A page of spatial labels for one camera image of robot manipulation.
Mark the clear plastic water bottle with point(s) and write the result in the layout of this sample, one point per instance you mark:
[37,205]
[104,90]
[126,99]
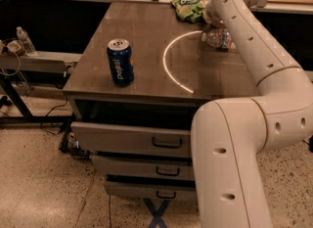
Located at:
[218,38]

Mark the top drawer with handle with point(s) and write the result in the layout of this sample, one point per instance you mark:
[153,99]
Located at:
[132,140]

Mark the grey drawer cabinet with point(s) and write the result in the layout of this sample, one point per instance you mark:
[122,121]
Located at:
[175,72]

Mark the drawer with handle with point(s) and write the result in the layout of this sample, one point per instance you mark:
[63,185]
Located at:
[185,194]
[132,140]
[161,169]

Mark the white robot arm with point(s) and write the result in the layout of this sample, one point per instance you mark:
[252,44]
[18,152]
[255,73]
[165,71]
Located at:
[227,134]

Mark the middle drawer with handle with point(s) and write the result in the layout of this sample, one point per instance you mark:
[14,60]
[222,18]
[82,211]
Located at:
[161,169]

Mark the grey side bench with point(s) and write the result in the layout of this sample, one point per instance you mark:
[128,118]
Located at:
[51,62]

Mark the blue pepsi can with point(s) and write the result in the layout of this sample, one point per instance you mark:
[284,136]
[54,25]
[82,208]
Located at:
[119,54]

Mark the green rice chip bag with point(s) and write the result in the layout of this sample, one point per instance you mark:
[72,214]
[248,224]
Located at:
[189,10]

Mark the bottom drawer with handle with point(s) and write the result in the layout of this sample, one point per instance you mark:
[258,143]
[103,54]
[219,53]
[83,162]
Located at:
[185,194]

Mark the small background water bottle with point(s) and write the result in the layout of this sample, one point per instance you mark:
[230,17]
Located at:
[26,42]

